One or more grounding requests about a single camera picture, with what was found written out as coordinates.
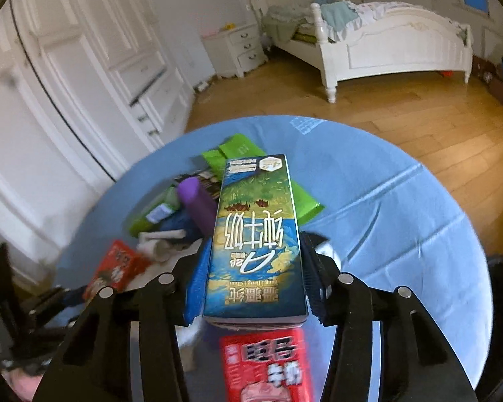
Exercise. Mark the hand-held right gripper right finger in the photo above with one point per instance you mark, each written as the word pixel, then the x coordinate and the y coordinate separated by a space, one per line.
pixel 318 284

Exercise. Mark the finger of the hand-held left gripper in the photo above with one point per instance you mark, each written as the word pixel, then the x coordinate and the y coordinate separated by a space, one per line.
pixel 56 299

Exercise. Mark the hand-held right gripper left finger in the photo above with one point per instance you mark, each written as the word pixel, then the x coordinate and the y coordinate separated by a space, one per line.
pixel 195 297

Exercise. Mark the red snack packet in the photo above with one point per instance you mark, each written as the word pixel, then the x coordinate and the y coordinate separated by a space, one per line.
pixel 117 266

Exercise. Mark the blue green milk carton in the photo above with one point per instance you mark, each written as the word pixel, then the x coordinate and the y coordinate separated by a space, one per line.
pixel 255 238

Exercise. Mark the green snack packet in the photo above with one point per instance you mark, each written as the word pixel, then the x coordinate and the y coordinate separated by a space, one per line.
pixel 213 163
pixel 308 201

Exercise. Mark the purple bottle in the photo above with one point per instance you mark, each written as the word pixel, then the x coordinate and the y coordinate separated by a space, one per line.
pixel 199 205

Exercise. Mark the white tube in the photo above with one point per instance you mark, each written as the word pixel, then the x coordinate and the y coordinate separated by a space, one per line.
pixel 159 238

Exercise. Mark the dark blue wrapper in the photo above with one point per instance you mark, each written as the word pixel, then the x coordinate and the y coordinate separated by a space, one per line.
pixel 180 222

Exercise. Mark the blue tablecloth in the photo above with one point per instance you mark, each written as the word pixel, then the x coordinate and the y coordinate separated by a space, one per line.
pixel 381 217

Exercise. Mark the green bottle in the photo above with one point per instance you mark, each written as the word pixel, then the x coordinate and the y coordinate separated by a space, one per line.
pixel 155 211

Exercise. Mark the red drink carton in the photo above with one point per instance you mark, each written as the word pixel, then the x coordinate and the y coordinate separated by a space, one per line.
pixel 268 368

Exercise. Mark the white wardrobe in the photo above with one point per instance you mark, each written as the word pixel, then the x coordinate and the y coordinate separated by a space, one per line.
pixel 67 92

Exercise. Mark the white nightstand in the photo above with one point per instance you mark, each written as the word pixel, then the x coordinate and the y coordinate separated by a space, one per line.
pixel 239 52

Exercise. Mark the small red item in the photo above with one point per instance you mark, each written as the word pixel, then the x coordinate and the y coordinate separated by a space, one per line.
pixel 447 73

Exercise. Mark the grey green duvet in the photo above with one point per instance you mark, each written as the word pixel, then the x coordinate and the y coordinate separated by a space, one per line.
pixel 285 23

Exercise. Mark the light blue blanket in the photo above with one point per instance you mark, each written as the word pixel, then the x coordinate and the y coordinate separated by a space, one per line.
pixel 337 19

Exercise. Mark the dark red box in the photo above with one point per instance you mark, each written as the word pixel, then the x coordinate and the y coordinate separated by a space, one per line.
pixel 488 73

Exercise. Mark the yellow toy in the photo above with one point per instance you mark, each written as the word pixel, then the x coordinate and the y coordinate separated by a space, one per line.
pixel 226 27

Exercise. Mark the white bed frame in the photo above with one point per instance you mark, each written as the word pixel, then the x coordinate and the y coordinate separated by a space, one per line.
pixel 402 46

